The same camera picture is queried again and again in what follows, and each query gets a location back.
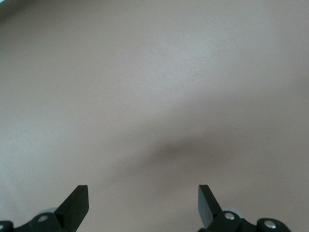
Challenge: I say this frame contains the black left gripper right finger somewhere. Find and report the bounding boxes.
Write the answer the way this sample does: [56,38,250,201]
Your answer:
[197,185,290,232]

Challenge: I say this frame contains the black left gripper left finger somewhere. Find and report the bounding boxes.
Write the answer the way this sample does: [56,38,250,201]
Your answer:
[0,185,89,232]

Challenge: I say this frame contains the brown table cover sheet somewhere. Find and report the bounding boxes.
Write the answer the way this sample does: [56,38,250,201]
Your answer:
[0,0,309,232]

